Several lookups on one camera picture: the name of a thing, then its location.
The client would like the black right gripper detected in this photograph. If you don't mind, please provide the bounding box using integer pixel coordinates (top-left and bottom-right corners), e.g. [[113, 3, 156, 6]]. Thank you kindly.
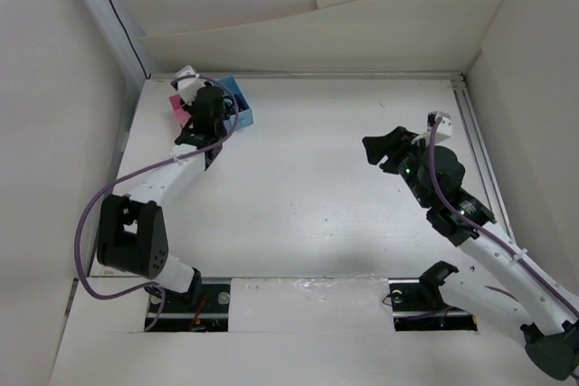
[[362, 126, 434, 209]]

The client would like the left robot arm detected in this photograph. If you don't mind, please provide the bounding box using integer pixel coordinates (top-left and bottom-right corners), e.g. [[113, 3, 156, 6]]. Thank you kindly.
[[97, 85, 232, 311]]

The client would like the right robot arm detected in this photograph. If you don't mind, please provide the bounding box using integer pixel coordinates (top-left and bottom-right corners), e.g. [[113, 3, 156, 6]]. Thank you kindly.
[[362, 127, 578, 381]]

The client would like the pink drawer container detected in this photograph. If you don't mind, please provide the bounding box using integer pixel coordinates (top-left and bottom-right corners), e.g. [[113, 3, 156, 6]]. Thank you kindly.
[[169, 94, 191, 128]]

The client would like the blue drawer container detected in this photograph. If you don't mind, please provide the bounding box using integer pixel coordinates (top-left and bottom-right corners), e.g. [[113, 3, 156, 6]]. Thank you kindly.
[[218, 76, 253, 132]]

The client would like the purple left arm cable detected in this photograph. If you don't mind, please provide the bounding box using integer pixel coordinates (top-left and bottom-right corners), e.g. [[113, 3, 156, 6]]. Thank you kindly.
[[73, 74, 240, 331]]

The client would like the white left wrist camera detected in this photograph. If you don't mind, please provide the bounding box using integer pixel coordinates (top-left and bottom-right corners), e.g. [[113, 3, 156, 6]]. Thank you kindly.
[[171, 65, 204, 104]]

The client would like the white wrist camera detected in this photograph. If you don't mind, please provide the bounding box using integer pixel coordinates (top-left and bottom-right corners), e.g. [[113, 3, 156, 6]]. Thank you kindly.
[[171, 65, 204, 104], [411, 111, 452, 145]]

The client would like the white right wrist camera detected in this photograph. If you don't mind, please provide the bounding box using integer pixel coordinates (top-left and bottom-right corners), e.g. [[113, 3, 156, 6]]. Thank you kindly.
[[411, 111, 452, 145]]

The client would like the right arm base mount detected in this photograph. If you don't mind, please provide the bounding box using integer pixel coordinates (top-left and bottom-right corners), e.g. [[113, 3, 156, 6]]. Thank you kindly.
[[382, 261, 478, 332]]

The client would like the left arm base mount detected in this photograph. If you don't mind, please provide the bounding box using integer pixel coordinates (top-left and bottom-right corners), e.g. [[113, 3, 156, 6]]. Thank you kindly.
[[144, 278, 232, 333]]

